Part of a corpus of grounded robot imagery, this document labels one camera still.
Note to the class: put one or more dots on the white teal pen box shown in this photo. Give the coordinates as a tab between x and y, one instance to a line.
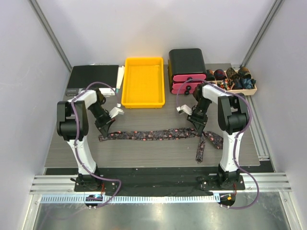
120	76

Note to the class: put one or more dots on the rolled orange dark tie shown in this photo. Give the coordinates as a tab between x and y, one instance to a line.
244	72

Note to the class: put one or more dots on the wooden compartment box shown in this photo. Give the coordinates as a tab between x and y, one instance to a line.
242	89

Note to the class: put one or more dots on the rolled brown patterned tie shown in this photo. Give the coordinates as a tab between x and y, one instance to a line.
232	74

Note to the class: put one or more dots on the rolled red patterned tie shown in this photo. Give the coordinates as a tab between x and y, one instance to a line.
220	75

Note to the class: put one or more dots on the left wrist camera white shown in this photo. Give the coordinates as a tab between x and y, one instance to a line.
115	111

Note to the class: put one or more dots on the rolled navy tie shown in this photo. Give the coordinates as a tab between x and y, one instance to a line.
235	84

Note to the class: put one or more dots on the dark patterned necktie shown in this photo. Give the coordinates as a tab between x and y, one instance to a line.
169	134

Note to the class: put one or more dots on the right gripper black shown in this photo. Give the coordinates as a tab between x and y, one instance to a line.
199	123

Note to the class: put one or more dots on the rolled floral tie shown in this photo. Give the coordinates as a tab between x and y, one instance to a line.
225	84

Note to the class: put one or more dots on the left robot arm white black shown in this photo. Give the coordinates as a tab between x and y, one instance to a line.
73	126

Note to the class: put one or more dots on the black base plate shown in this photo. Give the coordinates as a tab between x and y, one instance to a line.
169	181

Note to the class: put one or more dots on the white slotted cable duct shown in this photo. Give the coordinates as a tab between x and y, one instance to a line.
96	199

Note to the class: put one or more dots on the rolled blue tie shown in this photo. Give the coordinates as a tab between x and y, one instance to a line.
248	83

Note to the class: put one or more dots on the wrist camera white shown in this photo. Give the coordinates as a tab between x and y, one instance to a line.
184	109
115	111

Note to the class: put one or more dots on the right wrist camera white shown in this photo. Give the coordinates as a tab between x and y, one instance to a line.
184	109

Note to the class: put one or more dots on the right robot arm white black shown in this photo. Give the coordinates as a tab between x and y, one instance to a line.
233	118

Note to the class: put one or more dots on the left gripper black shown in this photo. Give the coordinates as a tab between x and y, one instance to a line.
104	130

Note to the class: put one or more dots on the black binder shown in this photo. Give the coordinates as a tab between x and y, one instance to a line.
82	76

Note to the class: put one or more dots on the yellow plastic tray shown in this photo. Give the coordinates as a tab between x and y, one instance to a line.
143	83

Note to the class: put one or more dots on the black pink drawer unit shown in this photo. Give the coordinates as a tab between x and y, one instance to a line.
186	69

